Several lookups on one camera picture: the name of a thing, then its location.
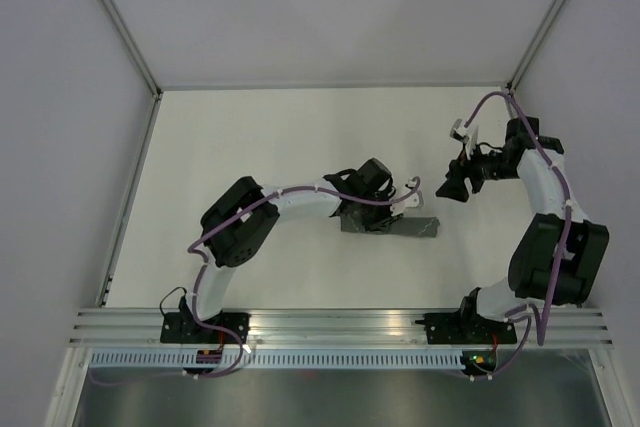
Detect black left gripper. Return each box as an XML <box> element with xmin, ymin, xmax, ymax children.
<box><xmin>357</xmin><ymin>188</ymin><xmax>403</xmax><ymax>233</ymax></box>

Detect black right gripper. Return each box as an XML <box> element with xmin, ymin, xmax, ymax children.
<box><xmin>435</xmin><ymin>140</ymin><xmax>518</xmax><ymax>203</ymax></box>

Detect grey cloth napkin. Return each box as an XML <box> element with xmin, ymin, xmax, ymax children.
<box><xmin>339</xmin><ymin>206</ymin><xmax>440</xmax><ymax>238</ymax></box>

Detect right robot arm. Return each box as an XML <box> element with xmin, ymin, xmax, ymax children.
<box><xmin>436</xmin><ymin>117</ymin><xmax>610</xmax><ymax>342</ymax></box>

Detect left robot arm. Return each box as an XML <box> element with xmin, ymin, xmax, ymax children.
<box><xmin>183</xmin><ymin>158</ymin><xmax>401</xmax><ymax>343</ymax></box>

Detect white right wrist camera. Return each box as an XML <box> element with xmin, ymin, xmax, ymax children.
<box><xmin>450</xmin><ymin>119</ymin><xmax>478</xmax><ymax>159</ymax></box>

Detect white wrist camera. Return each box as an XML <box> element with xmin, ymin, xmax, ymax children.
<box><xmin>390</xmin><ymin>177</ymin><xmax>424</xmax><ymax>216</ymax></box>
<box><xmin>450</xmin><ymin>119</ymin><xmax>478</xmax><ymax>159</ymax></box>

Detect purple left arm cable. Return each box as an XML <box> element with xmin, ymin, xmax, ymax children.
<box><xmin>185</xmin><ymin>184</ymin><xmax>416</xmax><ymax>383</ymax></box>

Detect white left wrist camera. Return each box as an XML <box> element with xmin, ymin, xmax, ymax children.
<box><xmin>390</xmin><ymin>177</ymin><xmax>424</xmax><ymax>216</ymax></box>

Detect aluminium right frame post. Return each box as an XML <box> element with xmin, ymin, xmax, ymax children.
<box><xmin>505</xmin><ymin>0</ymin><xmax>570</xmax><ymax>92</ymax></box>

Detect aluminium frame post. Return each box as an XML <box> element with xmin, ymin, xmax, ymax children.
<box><xmin>97</xmin><ymin>0</ymin><xmax>162</xmax><ymax>100</ymax></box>
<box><xmin>505</xmin><ymin>0</ymin><xmax>570</xmax><ymax>92</ymax></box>

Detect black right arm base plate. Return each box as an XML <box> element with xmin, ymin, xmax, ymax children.
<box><xmin>417</xmin><ymin>311</ymin><xmax>517</xmax><ymax>346</ymax></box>

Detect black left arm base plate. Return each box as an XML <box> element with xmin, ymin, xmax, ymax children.
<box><xmin>160</xmin><ymin>312</ymin><xmax>250</xmax><ymax>345</ymax></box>

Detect white slotted cable duct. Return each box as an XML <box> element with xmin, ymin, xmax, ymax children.
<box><xmin>90</xmin><ymin>348</ymin><xmax>463</xmax><ymax>370</ymax></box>

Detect aluminium front rail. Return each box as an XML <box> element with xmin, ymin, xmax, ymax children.
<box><xmin>68</xmin><ymin>308</ymin><xmax>613</xmax><ymax>349</ymax></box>

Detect aluminium left frame post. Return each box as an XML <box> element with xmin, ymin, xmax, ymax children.
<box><xmin>97</xmin><ymin>0</ymin><xmax>162</xmax><ymax>100</ymax></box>

